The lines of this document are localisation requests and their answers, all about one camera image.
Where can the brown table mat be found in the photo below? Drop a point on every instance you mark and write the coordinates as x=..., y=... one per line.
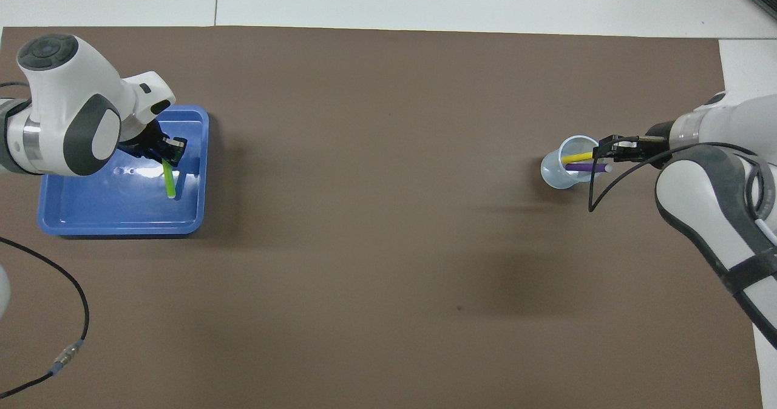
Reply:
x=376, y=245

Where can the green pen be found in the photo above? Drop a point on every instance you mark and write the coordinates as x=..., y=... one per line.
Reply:
x=170, y=181

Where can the blue plastic tray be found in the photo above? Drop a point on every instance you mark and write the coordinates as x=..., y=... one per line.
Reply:
x=121, y=212

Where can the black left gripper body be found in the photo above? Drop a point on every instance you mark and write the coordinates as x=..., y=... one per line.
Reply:
x=145, y=142

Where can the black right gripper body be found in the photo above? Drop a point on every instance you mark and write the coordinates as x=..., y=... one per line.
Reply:
x=652, y=145

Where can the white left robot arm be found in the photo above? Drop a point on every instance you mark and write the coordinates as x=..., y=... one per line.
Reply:
x=67, y=111

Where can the clear plastic cup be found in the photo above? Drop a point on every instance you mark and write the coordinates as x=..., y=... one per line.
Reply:
x=555, y=175

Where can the yellow pen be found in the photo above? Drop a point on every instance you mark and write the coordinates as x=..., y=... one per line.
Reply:
x=580, y=156

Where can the purple pen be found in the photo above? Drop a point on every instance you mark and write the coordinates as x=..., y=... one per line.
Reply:
x=592, y=168

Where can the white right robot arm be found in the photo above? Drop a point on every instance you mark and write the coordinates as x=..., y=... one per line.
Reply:
x=704, y=196

